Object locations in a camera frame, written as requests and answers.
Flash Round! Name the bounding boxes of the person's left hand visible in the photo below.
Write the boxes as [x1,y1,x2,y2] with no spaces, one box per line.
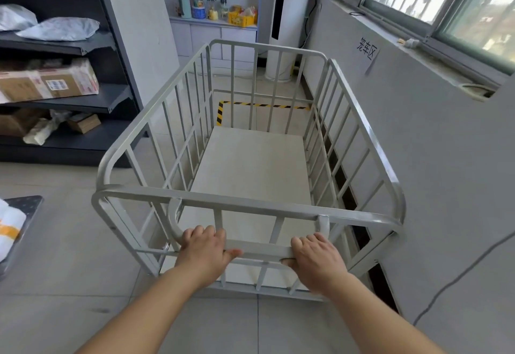
[175,225,243,287]

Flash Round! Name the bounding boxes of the person's right hand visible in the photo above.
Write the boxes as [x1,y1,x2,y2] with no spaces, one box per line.
[281,232,352,298]

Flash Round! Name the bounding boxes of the white metal cage cart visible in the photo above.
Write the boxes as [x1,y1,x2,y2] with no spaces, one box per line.
[92,39,407,302]

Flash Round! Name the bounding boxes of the person's left forearm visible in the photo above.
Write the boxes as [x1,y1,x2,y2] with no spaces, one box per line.
[74,263,214,354]

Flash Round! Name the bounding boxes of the person's right forearm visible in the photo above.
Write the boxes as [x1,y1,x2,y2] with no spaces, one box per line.
[322,274,446,354]

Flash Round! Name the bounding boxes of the small brown cardboard box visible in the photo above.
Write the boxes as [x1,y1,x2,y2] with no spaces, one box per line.
[66,112,101,135]

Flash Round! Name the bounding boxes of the grey platform trolley deck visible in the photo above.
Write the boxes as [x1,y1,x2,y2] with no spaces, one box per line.
[0,195,44,279]

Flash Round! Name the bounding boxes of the white low cabinet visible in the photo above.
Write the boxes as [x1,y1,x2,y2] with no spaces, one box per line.
[169,16,258,77]

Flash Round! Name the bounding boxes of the white parcel with orange tape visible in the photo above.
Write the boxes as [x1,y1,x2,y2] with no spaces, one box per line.
[0,198,27,264]

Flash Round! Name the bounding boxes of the crumpled white packaging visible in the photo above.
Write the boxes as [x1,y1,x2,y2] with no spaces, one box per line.
[23,110,72,146]

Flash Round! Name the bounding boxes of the yellow plastic basket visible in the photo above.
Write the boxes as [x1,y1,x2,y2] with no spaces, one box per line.
[227,5,258,28]

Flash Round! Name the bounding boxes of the white standing air conditioner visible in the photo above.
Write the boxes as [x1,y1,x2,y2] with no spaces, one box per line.
[257,0,305,84]

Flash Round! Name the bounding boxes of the dark grey metal shelf unit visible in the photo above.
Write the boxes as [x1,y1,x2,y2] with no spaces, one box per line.
[0,0,146,167]

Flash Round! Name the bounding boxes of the plain brown cardboard box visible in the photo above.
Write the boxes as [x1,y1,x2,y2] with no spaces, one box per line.
[0,108,51,138]

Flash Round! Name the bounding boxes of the taped cardboard parcel box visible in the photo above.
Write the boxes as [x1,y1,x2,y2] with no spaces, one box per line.
[0,57,100,104]

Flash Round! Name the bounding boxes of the grey plastic mailer bag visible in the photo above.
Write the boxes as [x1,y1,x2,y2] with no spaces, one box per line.
[16,17,101,41]

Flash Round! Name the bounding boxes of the white plastic mailer bag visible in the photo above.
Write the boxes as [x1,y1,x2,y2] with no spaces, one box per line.
[0,4,39,32]

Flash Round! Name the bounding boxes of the white paper wall sign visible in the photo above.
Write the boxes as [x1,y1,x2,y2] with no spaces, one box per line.
[354,35,381,76]

